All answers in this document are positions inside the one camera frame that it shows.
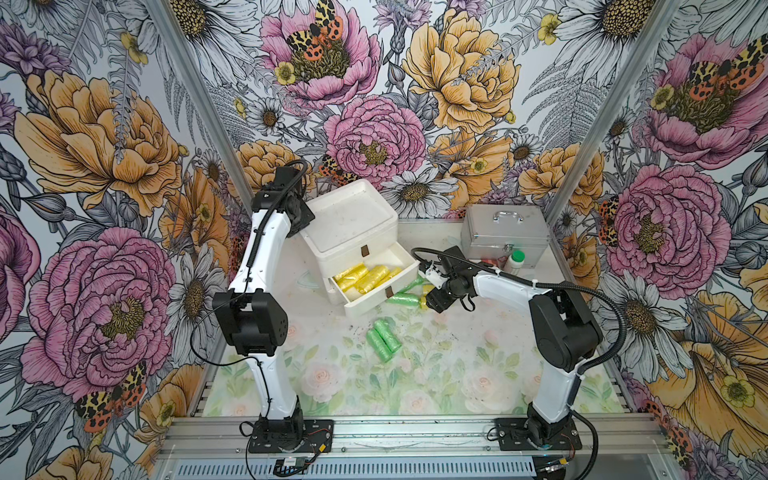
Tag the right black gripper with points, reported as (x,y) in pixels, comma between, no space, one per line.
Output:
(438,302)

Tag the white drawer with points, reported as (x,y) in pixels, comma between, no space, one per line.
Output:
(357,305)

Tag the white drawer cabinet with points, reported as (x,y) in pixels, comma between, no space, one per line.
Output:
(351,225)

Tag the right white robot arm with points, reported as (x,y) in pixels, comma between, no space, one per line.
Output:
(566,333)

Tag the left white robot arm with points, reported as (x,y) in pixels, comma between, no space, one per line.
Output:
(250,318)

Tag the green trash bag roll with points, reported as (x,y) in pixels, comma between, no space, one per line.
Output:
(417,282)
(378,345)
(405,299)
(388,337)

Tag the red white cardboard box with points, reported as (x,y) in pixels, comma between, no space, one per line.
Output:
(490,262)

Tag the white bottle green cap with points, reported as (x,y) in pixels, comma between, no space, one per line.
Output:
(515,262)

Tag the silver metal case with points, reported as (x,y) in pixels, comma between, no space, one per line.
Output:
(497,231)

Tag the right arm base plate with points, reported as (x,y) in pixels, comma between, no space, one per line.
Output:
(533,434)

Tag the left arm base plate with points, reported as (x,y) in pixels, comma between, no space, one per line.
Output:
(287,436)

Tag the aluminium front rail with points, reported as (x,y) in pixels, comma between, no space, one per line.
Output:
(408,436)

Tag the right aluminium corner post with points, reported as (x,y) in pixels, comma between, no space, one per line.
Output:
(645,48)

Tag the aluminium corner post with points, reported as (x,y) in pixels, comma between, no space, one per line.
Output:
(645,48)
(186,64)

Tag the left aluminium corner post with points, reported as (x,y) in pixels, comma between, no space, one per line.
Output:
(186,64)

